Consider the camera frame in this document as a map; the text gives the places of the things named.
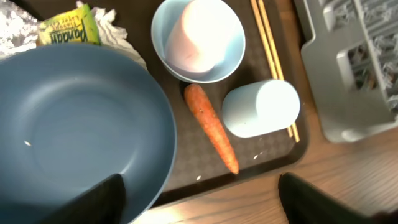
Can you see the dark blue plate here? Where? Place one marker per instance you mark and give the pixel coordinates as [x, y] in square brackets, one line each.
[73, 115]

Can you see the silver foil wrapper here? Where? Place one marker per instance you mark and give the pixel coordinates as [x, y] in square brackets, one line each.
[18, 29]

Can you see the white crumpled tissue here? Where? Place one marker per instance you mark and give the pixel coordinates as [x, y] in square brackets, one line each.
[113, 36]

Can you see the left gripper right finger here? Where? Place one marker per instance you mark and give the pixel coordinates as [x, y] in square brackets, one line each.
[303, 203]

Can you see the grey dishwasher rack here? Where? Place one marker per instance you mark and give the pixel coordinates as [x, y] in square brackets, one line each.
[350, 67]

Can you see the light blue bowl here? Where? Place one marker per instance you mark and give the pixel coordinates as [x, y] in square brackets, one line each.
[163, 21]

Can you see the brown serving tray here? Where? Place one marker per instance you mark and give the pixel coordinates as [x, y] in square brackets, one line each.
[197, 169]

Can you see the pale pink cup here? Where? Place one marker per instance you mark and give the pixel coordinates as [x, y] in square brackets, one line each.
[199, 38]

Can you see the light blue cup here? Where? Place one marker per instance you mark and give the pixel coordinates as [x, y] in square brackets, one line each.
[260, 108]

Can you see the orange carrot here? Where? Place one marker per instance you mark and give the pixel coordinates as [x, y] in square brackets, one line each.
[203, 111]

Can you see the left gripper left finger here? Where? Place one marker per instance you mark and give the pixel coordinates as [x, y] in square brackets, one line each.
[104, 203]

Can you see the yellow green pandan packet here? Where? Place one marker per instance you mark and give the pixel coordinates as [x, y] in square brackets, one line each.
[77, 25]

